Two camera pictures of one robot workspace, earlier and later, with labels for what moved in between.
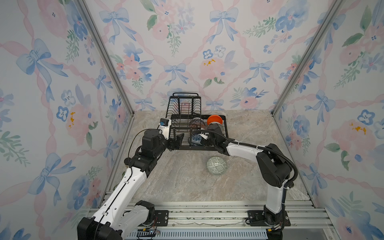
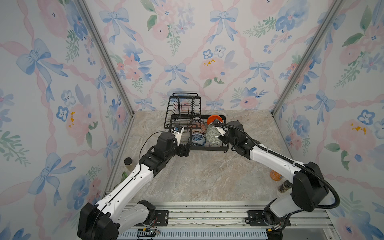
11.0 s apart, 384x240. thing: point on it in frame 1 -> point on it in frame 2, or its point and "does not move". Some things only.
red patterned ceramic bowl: [198, 125] does not move
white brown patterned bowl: [197, 119] does not move
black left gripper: [172, 146] -> [181, 152]
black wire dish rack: [184, 113] does not move
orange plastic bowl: [214, 119] does not move
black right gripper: [205, 143] -> [222, 139]
